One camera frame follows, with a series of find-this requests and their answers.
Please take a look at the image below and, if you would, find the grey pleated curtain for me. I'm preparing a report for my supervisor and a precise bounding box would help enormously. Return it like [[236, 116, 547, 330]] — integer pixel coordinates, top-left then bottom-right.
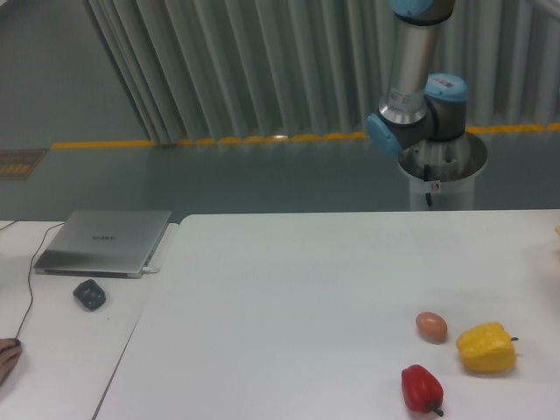
[[87, 1, 559, 144]]

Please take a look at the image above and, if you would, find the white usb plug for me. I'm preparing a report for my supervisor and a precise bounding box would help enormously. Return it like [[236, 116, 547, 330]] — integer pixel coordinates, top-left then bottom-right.
[[142, 267, 160, 275]]

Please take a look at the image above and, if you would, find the yellow bell pepper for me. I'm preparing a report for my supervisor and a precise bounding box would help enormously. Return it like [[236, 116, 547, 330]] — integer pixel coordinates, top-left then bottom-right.
[[456, 322, 517, 374]]

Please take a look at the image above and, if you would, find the person's hand on mouse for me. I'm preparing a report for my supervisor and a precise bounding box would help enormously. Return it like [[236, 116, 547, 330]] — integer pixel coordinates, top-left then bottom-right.
[[0, 338, 23, 383]]

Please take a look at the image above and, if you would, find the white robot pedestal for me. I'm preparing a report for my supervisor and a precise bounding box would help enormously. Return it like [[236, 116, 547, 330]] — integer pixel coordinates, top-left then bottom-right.
[[398, 132, 488, 211]]

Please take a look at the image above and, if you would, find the small black device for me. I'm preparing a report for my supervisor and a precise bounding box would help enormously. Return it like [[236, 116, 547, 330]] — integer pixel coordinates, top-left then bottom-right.
[[73, 279, 106, 312]]

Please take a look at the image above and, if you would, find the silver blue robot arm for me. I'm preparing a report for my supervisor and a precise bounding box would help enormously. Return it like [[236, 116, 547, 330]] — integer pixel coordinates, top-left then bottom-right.
[[366, 1, 468, 155]]

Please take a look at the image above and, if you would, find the black mouse cable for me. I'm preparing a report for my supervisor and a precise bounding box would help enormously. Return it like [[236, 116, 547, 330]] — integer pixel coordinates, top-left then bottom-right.
[[0, 219, 65, 341]]

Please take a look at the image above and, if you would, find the silver closed laptop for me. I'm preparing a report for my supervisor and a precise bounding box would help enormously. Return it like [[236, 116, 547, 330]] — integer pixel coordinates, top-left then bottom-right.
[[34, 210, 172, 278]]

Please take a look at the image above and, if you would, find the red bell pepper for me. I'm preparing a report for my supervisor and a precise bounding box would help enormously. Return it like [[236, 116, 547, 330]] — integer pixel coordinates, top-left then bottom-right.
[[401, 364, 444, 417]]

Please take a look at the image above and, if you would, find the brown egg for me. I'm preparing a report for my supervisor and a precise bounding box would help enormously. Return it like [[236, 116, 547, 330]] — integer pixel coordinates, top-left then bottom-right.
[[416, 311, 448, 342]]

